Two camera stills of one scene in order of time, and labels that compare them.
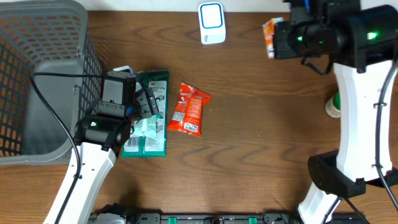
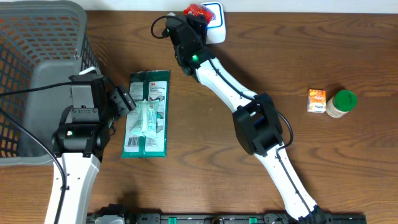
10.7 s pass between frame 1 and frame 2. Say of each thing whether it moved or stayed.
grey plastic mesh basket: stayed
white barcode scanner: stayed
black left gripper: moved
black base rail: stayed
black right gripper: moved
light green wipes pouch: stayed
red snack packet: moved
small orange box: moved
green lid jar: stayed
